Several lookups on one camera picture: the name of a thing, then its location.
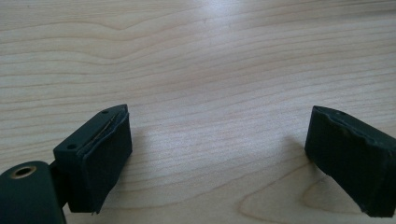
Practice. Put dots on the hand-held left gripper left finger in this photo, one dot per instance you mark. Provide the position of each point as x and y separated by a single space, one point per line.
93 161

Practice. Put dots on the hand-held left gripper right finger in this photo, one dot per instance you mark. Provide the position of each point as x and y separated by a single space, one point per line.
351 155

